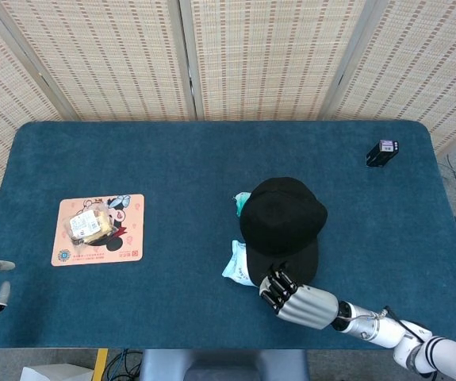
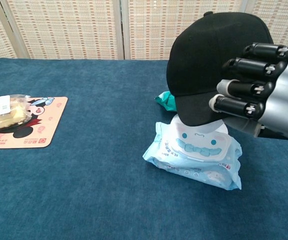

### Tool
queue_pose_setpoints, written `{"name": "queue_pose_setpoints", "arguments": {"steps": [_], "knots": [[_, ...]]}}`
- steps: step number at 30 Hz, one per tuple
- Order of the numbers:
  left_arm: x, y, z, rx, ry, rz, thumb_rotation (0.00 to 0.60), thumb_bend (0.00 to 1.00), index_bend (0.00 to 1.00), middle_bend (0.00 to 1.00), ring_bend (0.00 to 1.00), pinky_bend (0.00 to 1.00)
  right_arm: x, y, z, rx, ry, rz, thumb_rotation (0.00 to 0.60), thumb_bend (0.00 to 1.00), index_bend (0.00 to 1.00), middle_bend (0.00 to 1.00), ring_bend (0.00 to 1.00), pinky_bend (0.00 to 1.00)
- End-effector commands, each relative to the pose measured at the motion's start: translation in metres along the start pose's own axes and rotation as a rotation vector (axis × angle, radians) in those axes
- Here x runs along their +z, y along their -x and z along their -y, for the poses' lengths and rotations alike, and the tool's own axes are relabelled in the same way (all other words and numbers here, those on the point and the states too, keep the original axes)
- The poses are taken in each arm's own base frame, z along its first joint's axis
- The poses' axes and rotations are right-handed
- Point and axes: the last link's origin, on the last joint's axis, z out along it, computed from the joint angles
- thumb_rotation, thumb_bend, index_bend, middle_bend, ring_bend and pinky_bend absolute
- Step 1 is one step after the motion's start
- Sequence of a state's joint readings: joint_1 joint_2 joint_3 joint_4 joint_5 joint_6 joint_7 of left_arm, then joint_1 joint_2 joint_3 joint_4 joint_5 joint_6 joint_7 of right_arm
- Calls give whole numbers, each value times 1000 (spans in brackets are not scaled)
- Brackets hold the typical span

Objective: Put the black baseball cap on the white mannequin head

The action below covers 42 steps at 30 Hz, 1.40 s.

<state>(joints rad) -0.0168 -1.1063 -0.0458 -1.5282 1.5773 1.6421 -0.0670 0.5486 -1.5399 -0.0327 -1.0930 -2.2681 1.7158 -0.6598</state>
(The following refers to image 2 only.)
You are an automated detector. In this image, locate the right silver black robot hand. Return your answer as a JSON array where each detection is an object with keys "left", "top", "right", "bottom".
[{"left": 208, "top": 41, "right": 288, "bottom": 145}]

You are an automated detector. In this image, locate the black baseball cap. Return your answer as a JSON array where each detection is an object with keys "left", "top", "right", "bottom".
[{"left": 166, "top": 11, "right": 274, "bottom": 127}]

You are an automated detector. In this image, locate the light blue wet wipes pack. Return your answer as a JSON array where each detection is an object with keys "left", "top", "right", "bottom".
[{"left": 142, "top": 117, "right": 242, "bottom": 191}]

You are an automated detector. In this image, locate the green plastic packet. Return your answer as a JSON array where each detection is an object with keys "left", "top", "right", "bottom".
[{"left": 154, "top": 90, "right": 177, "bottom": 113}]

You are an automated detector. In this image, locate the blue velvet table cloth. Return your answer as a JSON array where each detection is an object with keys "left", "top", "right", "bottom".
[{"left": 0, "top": 57, "right": 288, "bottom": 240}]

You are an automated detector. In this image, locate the woven bamboo folding screen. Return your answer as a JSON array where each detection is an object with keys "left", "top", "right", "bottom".
[{"left": 0, "top": 0, "right": 288, "bottom": 62}]

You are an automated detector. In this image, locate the pink cartoon mouse pad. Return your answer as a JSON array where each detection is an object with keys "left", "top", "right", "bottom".
[{"left": 0, "top": 96, "right": 69, "bottom": 150}]

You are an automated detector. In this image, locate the clear wrapped bread snack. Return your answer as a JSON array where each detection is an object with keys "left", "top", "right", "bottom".
[{"left": 0, "top": 93, "right": 32, "bottom": 133}]

